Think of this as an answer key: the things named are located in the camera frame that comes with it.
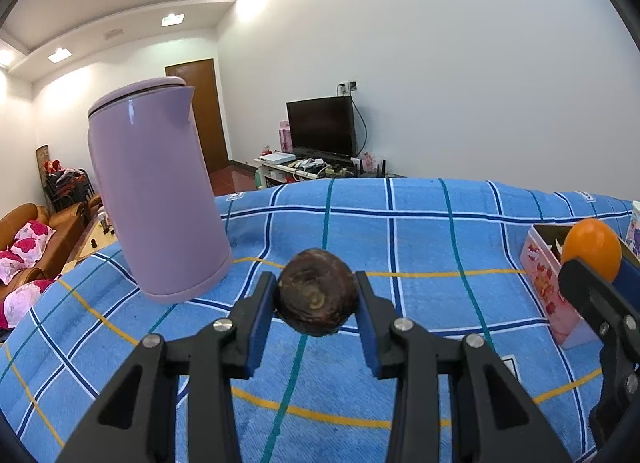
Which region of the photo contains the low television stand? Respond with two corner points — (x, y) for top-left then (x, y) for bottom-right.
(254, 154), (407, 190)

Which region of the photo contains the blue plaid blanket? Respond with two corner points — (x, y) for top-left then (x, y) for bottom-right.
(0, 176), (640, 463)

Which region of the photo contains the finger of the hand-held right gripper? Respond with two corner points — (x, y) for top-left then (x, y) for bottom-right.
(557, 258), (640, 450)
(611, 239), (640, 316)

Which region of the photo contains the brown wooden door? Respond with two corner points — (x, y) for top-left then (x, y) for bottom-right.
(164, 58), (231, 176)

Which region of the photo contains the pink floral cushion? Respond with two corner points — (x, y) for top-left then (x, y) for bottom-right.
(0, 249), (32, 286)
(0, 279), (62, 331)
(12, 219), (57, 250)

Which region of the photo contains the dark chair with red clothes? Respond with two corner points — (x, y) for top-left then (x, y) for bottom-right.
(36, 145), (96, 214)

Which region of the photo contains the black television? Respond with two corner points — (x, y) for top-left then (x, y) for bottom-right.
(285, 96), (357, 159)

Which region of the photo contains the white mug with purple print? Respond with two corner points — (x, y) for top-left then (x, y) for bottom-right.
(625, 200), (640, 264)

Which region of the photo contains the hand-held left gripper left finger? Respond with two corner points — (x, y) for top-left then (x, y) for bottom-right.
(55, 272), (277, 463)

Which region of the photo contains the small orange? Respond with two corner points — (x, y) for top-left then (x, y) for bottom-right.
(561, 219), (623, 283)

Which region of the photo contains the purple electric kettle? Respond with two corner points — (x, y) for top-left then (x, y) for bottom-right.
(87, 76), (235, 305)

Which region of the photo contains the black power cable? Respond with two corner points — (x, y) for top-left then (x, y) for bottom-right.
(352, 94), (372, 158)

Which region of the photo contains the pink tin box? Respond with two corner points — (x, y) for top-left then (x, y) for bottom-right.
(519, 224), (609, 348)

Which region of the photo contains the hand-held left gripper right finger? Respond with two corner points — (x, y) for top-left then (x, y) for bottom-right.
(355, 271), (572, 463)

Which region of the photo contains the wooden coffee table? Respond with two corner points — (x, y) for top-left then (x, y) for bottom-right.
(60, 215), (119, 276)

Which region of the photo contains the brown leather sofa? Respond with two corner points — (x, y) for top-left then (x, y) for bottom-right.
(0, 195), (104, 295)

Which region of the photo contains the brown taro root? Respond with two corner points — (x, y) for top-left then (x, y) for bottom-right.
(276, 249), (359, 337)

